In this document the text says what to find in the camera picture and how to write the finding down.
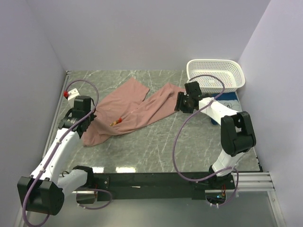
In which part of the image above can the pink graphic t-shirt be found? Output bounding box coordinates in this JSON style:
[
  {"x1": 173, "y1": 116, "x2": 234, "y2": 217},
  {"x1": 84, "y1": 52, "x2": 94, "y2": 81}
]
[{"x1": 82, "y1": 78, "x2": 185, "y2": 147}]

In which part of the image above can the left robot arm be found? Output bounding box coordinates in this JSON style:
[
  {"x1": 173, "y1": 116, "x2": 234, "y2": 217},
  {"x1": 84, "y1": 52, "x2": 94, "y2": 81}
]
[{"x1": 17, "y1": 96, "x2": 96, "y2": 216}]

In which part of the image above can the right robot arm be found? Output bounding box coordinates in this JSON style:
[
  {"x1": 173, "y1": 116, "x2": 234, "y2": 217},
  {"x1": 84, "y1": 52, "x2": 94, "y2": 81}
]
[{"x1": 175, "y1": 81, "x2": 256, "y2": 189}]

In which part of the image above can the folded blue t-shirt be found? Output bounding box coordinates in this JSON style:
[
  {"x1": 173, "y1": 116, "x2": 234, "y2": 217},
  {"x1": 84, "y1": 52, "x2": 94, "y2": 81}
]
[{"x1": 216, "y1": 92, "x2": 242, "y2": 112}]

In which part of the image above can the white plastic basket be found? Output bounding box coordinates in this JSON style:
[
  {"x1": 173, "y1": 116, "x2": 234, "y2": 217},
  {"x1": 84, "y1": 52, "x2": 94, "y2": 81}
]
[{"x1": 187, "y1": 59, "x2": 245, "y2": 93}]

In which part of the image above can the black base crossbar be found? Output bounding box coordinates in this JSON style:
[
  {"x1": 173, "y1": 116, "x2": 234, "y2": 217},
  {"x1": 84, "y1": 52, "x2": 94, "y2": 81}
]
[{"x1": 79, "y1": 172, "x2": 235, "y2": 200}]

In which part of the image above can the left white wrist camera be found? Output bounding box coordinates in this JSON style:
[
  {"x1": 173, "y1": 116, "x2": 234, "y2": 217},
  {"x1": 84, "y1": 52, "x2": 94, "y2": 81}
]
[{"x1": 63, "y1": 88, "x2": 79, "y2": 101}]

